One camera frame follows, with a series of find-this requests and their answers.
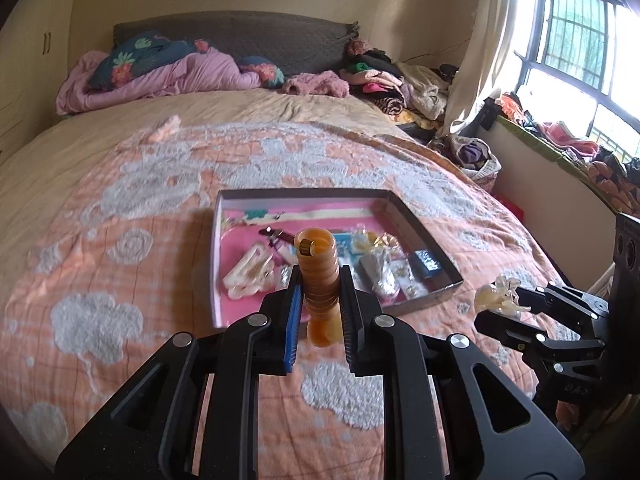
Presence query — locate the clear bag of earrings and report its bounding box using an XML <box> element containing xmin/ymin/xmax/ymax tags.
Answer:
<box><xmin>390</xmin><ymin>259</ymin><xmax>428</xmax><ymax>300</ymax></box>

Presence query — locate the dark grey headboard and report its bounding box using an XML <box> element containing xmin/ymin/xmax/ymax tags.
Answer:
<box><xmin>113</xmin><ymin>11</ymin><xmax>359</xmax><ymax>77</ymax></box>

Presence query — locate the orange spiral hair tie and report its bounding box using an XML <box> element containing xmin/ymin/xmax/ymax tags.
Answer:
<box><xmin>293</xmin><ymin>226</ymin><xmax>346</xmax><ymax>350</ymax></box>

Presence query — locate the cream curtain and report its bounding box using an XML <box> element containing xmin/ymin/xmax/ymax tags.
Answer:
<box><xmin>442</xmin><ymin>0</ymin><xmax>518</xmax><ymax>134</ymax></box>

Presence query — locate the pink crumpled blanket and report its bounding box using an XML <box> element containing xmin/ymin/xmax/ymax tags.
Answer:
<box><xmin>54</xmin><ymin>48</ymin><xmax>262</xmax><ymax>116</ymax></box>

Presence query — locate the pile of clothes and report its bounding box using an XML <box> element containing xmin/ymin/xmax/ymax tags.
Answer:
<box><xmin>340</xmin><ymin>38</ymin><xmax>459</xmax><ymax>134</ymax></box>

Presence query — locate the floral fabric bag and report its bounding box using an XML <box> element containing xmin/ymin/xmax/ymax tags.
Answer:
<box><xmin>427</xmin><ymin>134</ymin><xmax>502</xmax><ymax>194</ymax></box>

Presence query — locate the pink fuzzy garment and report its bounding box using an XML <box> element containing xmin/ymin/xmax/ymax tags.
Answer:
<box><xmin>282</xmin><ymin>70</ymin><xmax>349</xmax><ymax>99</ymax></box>

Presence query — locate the orange white patterned quilt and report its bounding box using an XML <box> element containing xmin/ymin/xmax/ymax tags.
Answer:
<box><xmin>1</xmin><ymin>114</ymin><xmax>560</xmax><ymax>467</ymax></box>

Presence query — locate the white flower hair clip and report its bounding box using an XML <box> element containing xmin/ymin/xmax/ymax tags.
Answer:
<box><xmin>474</xmin><ymin>274</ymin><xmax>530</xmax><ymax>320</ymax></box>

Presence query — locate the cream wardrobe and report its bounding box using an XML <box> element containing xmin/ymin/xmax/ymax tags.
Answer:
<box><xmin>1</xmin><ymin>0</ymin><xmax>74</xmax><ymax>162</ymax></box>

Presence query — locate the small blue box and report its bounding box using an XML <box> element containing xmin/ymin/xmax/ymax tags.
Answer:
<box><xmin>408</xmin><ymin>249</ymin><xmax>442</xmax><ymax>280</ymax></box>

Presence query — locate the dark floral pillow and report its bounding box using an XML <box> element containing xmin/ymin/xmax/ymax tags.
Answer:
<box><xmin>88</xmin><ymin>30</ymin><xmax>285</xmax><ymax>91</ymax></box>

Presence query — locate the window with metal grille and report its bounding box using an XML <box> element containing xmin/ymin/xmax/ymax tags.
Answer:
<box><xmin>512</xmin><ymin>0</ymin><xmax>639</xmax><ymax>162</ymax></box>

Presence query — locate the brown shallow cardboard box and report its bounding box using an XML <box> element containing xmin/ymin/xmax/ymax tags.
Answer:
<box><xmin>209</xmin><ymin>188</ymin><xmax>463</xmax><ymax>328</ymax></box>

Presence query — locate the cream hair claw clip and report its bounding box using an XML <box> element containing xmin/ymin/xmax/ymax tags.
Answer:
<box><xmin>222</xmin><ymin>242</ymin><xmax>276</xmax><ymax>301</ymax></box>

